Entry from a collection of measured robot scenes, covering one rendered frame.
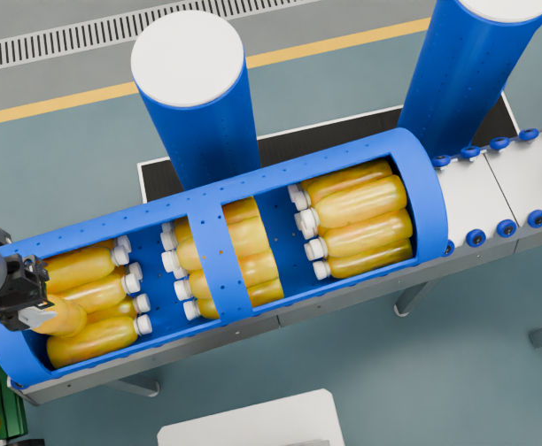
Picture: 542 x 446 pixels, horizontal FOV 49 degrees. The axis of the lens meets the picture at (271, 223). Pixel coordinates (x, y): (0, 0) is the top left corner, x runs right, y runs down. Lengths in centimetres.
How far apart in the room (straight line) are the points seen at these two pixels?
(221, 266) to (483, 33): 94
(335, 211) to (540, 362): 145
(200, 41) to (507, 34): 77
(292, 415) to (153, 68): 88
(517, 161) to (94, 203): 168
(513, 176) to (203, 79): 78
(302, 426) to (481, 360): 135
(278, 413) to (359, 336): 122
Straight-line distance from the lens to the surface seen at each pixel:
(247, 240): 113
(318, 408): 111
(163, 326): 132
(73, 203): 260
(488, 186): 152
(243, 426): 111
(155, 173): 238
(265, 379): 227
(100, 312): 132
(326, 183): 121
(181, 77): 149
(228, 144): 166
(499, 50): 173
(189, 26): 157
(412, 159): 116
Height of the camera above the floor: 226
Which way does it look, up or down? 70 degrees down
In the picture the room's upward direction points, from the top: 7 degrees counter-clockwise
